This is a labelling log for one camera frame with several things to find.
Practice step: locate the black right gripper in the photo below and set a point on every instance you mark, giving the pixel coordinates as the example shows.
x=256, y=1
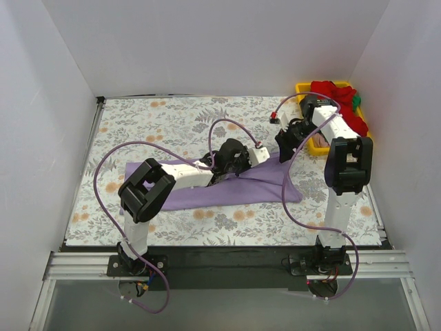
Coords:
x=287, y=141

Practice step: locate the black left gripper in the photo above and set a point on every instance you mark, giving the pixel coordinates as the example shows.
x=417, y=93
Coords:
x=224, y=173

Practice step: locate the purple t shirt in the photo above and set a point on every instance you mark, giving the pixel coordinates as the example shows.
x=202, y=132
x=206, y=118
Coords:
x=262, y=184

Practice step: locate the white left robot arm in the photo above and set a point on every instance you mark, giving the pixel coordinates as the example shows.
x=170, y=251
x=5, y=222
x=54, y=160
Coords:
x=146, y=190

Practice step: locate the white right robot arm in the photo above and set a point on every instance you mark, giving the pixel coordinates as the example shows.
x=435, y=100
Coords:
x=347, y=172

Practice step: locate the pink t shirt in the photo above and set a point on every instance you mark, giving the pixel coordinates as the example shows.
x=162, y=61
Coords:
x=319, y=141

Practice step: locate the yellow plastic bin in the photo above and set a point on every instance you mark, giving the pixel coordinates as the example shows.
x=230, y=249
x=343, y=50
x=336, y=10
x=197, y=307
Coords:
x=305, y=87

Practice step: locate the red t shirt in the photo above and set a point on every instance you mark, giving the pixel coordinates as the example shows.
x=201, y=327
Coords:
x=343, y=96

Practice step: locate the green t shirt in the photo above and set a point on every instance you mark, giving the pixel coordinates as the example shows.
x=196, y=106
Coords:
x=356, y=101

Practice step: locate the floral patterned table mat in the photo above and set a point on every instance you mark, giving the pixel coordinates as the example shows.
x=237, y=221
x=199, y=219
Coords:
x=132, y=130

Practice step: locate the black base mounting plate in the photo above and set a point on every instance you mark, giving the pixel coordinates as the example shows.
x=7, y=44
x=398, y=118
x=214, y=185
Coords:
x=234, y=267

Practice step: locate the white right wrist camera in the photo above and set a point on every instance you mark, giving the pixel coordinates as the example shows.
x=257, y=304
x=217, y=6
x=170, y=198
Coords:
x=281, y=118

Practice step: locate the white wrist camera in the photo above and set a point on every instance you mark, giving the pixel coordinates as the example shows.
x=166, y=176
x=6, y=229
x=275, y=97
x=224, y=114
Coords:
x=281, y=118
x=258, y=155

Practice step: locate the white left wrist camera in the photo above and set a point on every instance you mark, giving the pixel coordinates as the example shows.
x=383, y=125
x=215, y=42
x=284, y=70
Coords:
x=258, y=155

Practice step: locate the aluminium frame rail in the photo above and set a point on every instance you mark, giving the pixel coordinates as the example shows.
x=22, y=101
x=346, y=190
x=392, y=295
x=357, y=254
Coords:
x=77, y=294

